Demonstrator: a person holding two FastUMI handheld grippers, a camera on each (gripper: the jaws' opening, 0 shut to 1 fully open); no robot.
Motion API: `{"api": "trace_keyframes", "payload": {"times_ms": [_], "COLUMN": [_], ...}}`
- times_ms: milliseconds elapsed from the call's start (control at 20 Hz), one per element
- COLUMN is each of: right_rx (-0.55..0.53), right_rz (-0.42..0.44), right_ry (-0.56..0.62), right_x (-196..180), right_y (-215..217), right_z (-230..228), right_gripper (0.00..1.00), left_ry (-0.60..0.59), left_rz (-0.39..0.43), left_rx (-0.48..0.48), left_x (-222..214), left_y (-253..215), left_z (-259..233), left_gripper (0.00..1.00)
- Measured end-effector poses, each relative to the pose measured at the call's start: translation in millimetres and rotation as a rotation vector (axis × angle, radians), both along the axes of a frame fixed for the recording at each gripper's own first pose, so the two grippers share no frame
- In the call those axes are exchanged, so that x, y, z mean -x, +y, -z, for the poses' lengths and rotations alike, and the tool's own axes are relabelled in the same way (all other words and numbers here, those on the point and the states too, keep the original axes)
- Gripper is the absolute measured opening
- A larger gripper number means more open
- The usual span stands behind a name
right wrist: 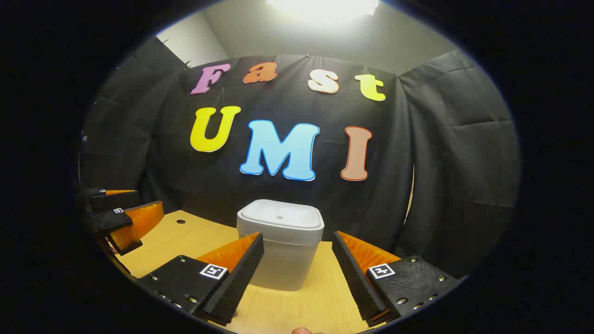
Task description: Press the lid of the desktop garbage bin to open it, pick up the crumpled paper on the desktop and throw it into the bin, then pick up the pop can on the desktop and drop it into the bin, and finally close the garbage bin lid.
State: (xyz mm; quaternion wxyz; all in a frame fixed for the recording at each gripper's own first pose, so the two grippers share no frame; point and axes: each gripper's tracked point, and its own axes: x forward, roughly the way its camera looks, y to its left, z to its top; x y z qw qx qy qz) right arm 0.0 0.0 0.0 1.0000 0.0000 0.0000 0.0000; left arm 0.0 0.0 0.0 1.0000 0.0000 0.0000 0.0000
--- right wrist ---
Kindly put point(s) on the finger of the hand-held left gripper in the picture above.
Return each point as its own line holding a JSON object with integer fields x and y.
{"x": 116, "y": 221}
{"x": 111, "y": 202}

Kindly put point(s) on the grey desktop garbage bin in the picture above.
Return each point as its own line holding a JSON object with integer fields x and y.
{"x": 287, "y": 260}

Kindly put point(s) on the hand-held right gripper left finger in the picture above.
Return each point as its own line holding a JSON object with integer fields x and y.
{"x": 241, "y": 278}

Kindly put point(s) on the wooden desktop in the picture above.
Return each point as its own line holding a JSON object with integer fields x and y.
{"x": 297, "y": 308}

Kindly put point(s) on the black backdrop cloth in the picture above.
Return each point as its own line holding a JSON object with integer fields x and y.
{"x": 417, "y": 153}

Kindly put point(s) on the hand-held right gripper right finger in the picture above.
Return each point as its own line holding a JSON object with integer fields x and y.
{"x": 355, "y": 278}

